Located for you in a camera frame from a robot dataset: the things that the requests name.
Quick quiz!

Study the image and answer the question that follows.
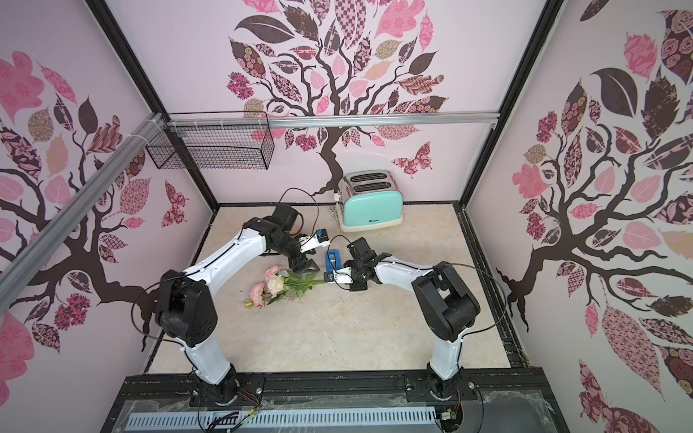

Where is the blue tape dispenser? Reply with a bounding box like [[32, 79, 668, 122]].
[[325, 249, 342, 272]]

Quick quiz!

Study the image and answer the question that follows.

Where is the pink flower bouquet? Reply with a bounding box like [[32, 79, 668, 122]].
[[243, 265, 328, 310]]

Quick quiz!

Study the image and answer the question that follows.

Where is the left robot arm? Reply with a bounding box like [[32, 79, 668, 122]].
[[154, 204, 328, 404]]

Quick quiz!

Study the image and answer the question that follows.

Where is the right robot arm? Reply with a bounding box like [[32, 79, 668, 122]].
[[332, 238, 481, 401]]

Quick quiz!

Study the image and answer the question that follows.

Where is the mint green toaster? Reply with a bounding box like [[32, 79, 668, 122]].
[[334, 170, 404, 233]]

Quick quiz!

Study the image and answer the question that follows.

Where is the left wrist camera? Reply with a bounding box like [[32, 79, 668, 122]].
[[300, 228, 330, 253]]

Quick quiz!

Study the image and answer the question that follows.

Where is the left camera cable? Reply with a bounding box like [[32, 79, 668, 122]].
[[275, 187, 321, 234]]

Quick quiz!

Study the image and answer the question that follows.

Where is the black wire basket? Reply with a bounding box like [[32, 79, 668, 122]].
[[146, 111, 275, 171]]

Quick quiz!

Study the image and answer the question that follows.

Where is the white slotted cable duct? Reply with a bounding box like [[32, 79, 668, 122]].
[[116, 407, 439, 432]]

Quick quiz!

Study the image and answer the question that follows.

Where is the aluminium frame rail left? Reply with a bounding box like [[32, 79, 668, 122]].
[[1, 113, 165, 311]]

